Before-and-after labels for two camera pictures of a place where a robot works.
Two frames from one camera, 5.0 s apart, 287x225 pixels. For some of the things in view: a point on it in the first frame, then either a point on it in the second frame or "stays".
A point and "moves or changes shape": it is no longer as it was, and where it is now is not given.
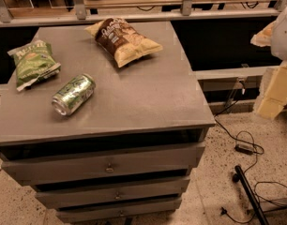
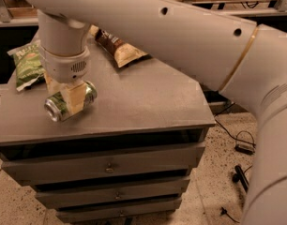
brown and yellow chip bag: [123, 42] stays
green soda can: [72, 96] moves or changes shape
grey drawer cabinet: [127, 150] stays
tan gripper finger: [264, 37] → [69, 69]
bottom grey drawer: [152, 208] stays
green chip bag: [34, 62] stays
